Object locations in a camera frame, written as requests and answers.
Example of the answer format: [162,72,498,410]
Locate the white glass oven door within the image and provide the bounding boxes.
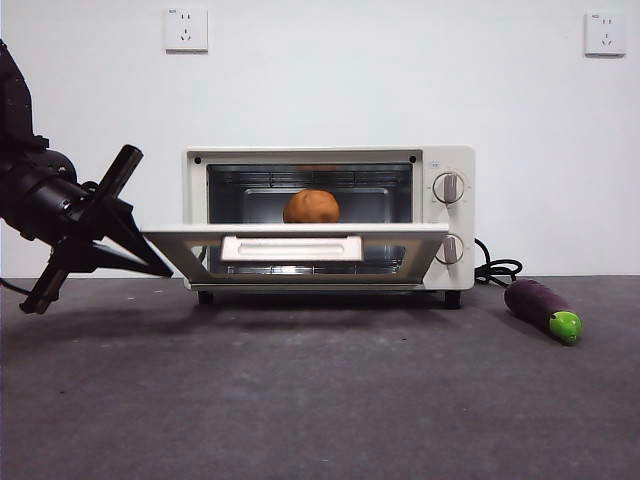
[141,222,450,292]

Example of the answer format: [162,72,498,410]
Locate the brown potato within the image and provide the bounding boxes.
[282,188,342,225]

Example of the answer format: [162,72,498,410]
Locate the beige temperature oven knob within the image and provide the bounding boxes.
[432,172,465,205]

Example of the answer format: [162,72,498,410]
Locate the beige timer oven knob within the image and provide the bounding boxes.
[435,233,465,267]

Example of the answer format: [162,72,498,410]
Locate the white toaster oven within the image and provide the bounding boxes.
[185,144,476,310]

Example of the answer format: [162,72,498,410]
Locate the purple eggplant with green stem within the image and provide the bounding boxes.
[503,278,584,347]

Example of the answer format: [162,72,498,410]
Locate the white wall socket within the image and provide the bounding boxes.
[584,12,627,58]
[165,6,210,55]

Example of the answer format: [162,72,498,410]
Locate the black oven power cable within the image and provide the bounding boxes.
[473,237,524,289]

